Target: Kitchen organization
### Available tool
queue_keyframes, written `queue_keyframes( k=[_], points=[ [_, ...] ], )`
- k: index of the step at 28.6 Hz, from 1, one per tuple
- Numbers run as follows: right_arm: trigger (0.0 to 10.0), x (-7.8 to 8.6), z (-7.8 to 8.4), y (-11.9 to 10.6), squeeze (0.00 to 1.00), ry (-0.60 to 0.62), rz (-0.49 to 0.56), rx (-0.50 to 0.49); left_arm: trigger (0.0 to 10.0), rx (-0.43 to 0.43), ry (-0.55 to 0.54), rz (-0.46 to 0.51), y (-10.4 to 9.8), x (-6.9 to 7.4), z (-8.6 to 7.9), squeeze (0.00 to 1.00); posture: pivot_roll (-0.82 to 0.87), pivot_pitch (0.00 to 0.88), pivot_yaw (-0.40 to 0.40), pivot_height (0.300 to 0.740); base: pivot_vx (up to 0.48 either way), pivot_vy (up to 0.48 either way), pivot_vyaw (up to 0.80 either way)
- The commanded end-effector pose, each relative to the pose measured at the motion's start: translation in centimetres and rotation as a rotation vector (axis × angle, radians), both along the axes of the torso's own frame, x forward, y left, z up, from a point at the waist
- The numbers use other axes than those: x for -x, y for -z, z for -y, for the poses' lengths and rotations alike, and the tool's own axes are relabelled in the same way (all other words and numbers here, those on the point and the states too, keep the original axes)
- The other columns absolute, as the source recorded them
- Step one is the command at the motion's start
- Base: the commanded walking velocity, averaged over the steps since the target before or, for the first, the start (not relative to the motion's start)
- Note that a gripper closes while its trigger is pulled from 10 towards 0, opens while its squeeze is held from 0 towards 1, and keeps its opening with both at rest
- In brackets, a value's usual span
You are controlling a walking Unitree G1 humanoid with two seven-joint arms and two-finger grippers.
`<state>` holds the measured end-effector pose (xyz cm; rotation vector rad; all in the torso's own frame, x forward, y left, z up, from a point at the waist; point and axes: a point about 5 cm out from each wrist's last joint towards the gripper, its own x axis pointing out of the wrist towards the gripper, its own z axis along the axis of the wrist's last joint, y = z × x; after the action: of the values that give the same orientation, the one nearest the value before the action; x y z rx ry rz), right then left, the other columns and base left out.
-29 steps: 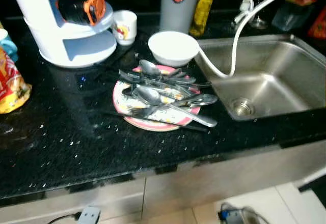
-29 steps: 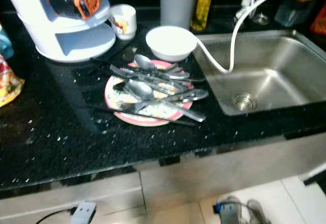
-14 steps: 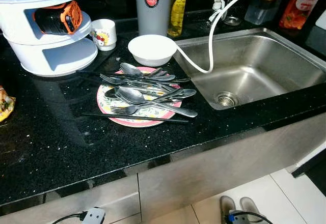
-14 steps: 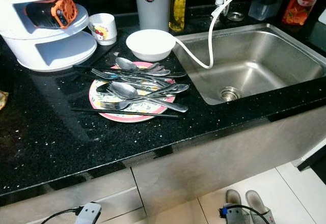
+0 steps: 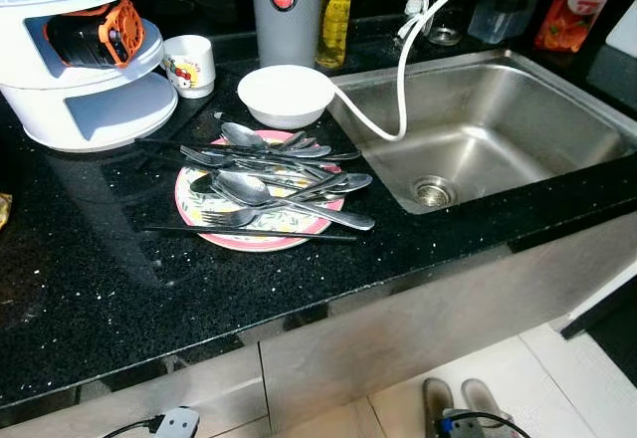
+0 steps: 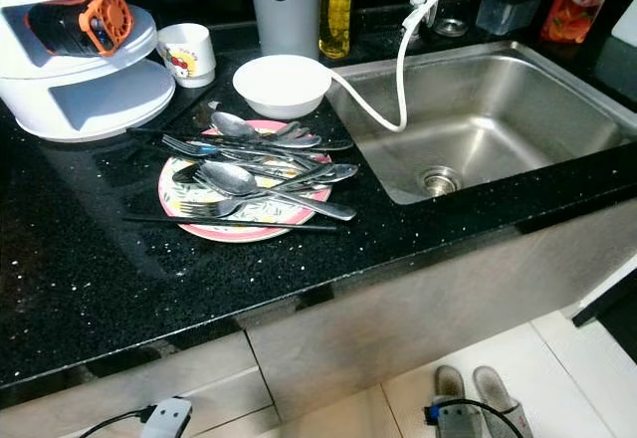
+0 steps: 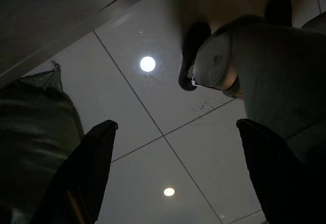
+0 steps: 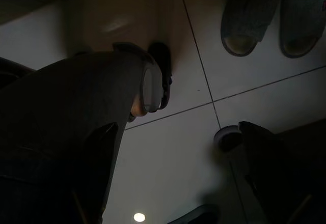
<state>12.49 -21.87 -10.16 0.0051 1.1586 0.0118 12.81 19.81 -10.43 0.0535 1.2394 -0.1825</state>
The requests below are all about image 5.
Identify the stainless steel sink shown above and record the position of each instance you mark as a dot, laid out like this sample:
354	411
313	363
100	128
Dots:
498	119

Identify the white board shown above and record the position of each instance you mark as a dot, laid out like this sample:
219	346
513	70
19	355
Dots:
624	30

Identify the orange dish soap bottle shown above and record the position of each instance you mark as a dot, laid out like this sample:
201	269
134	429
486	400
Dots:
582	5

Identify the steel sink drain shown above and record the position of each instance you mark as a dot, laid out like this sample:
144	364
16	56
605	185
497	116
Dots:
433	191

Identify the clear container with sponge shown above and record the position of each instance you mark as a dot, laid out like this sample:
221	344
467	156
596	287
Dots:
505	5

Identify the small round glass cup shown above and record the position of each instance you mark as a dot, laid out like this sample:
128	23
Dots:
445	28

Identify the small steel spoon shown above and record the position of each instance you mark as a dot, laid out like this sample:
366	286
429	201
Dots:
350	181

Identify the yellow oil bottle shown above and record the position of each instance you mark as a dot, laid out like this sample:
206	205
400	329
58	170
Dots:
335	15

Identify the white bowl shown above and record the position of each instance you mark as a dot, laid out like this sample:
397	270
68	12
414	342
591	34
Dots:
286	95

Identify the floral plate pink rim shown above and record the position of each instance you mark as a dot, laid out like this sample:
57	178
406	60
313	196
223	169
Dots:
259	237

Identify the grey tumbler red label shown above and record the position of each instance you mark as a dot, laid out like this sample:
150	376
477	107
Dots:
287	20

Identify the large steel spoon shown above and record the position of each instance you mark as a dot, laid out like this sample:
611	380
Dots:
239	189

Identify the white printed mug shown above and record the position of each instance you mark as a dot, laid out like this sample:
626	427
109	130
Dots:
189	65

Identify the grey cabinet drawer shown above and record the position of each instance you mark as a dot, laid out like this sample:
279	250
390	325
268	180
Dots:
129	398

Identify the orange black handheld fan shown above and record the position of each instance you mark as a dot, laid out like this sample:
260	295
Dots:
100	32

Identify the white tiered appliance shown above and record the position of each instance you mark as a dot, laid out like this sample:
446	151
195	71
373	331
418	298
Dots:
80	95

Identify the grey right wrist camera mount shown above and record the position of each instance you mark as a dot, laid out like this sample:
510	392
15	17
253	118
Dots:
463	426

